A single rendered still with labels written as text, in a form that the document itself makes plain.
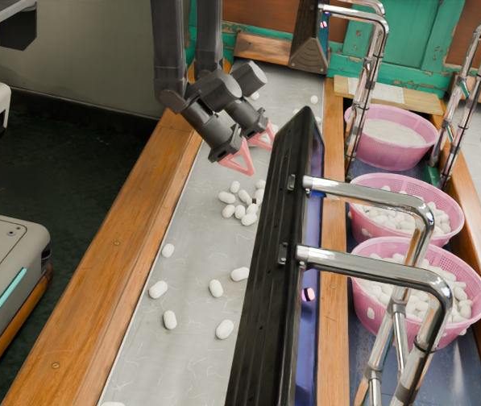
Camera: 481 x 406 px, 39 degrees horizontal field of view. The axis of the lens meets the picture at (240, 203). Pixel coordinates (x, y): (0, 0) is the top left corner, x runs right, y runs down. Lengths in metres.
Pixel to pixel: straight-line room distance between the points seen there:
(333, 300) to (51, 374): 0.50
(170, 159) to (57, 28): 1.80
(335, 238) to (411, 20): 0.99
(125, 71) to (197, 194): 1.80
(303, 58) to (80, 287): 0.62
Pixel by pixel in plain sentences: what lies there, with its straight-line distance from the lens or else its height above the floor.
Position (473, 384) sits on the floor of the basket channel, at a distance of 1.30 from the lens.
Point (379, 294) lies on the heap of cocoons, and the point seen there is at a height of 0.74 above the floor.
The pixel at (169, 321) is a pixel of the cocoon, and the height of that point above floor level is 0.76.
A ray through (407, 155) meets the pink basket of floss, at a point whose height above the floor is 0.73.
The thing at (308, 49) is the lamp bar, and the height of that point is 1.09.
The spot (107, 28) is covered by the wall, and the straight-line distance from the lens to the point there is 3.18.
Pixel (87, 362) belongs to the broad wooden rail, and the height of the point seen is 0.76.
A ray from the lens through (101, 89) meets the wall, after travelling 3.29.
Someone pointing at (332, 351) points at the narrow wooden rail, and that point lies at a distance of 1.11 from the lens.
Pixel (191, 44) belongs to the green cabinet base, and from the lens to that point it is 2.23.
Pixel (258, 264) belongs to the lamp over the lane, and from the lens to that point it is 0.73.
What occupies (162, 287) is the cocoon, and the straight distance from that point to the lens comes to 1.17.
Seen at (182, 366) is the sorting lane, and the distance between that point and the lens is 1.07.
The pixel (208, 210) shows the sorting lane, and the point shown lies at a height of 0.74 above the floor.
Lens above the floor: 1.50
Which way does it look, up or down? 31 degrees down
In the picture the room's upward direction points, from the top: 10 degrees clockwise
